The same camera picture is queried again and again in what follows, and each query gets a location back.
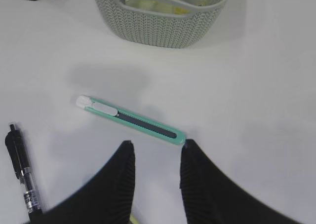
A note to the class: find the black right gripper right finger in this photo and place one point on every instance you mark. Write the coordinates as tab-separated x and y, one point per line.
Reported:
210	197

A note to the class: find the pale green woven basket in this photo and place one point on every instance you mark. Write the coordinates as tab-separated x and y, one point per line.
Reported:
163	23

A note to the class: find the black pen right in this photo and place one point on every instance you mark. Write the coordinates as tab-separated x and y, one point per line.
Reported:
15	145

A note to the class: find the green utility knife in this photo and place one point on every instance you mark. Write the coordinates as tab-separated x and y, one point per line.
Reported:
130	119

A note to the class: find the yellow utility knife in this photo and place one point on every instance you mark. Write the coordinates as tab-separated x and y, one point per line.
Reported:
133	220

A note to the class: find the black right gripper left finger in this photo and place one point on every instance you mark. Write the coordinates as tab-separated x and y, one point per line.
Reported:
106	199

